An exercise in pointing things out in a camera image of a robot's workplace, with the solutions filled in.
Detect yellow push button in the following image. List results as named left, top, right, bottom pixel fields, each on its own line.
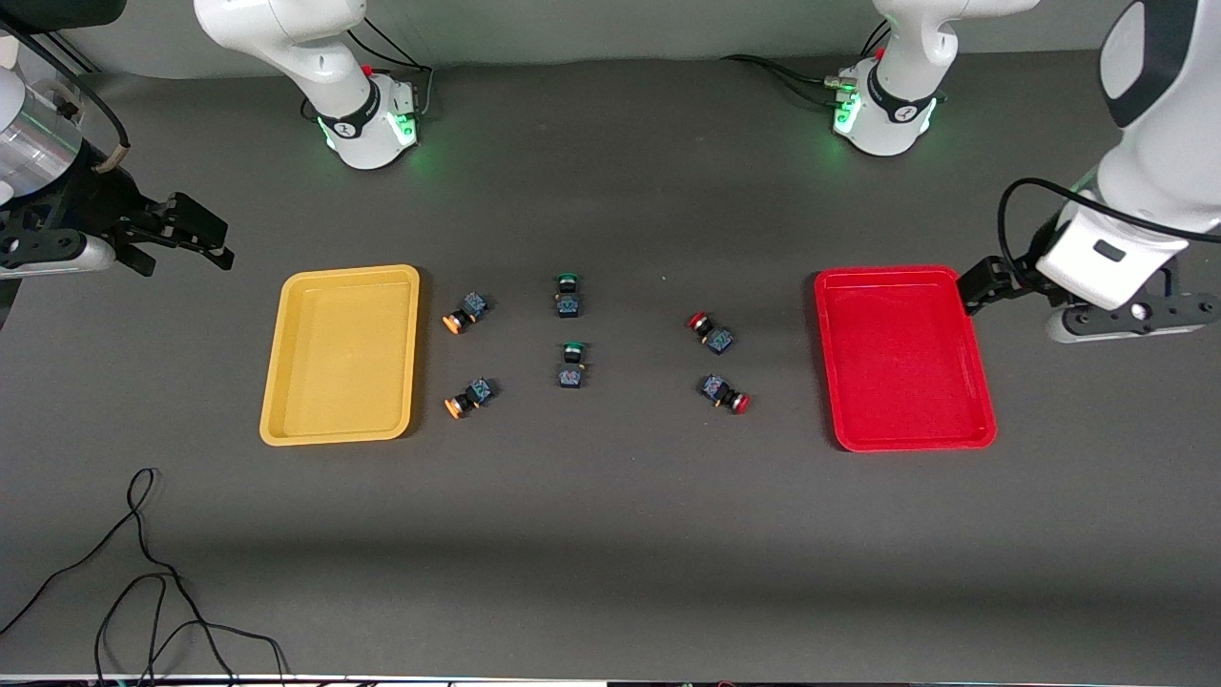
left=444, top=378, right=495, bottom=421
left=443, top=292, right=489, bottom=335

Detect red push button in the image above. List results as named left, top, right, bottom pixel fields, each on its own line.
left=687, top=311, right=735, bottom=355
left=701, top=374, right=752, bottom=415

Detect red plastic tray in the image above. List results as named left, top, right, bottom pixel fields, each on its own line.
left=814, top=265, right=999, bottom=452

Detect yellow plastic tray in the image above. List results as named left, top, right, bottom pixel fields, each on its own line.
left=259, top=264, right=422, bottom=448

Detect dark grey table cloth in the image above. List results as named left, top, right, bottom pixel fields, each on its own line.
left=0, top=48, right=1221, bottom=683

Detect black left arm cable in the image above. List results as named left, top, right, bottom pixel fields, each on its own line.
left=997, top=177, right=1221, bottom=292

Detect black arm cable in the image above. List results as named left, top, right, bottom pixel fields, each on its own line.
left=0, top=19, right=131, bottom=175
left=997, top=177, right=1221, bottom=292

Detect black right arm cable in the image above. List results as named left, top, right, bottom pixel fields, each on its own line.
left=0, top=19, right=131, bottom=175

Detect black right arm base cables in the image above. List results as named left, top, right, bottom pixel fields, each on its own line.
left=300, top=17, right=438, bottom=123

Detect black arm base cables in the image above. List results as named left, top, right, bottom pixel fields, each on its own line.
left=300, top=17, right=438, bottom=123
left=720, top=19, right=893, bottom=111

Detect thin black loose cable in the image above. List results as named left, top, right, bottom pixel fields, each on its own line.
left=0, top=468, right=292, bottom=687
left=93, top=572, right=239, bottom=687

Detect black left arm base cables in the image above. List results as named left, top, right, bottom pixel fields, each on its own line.
left=720, top=19, right=893, bottom=111

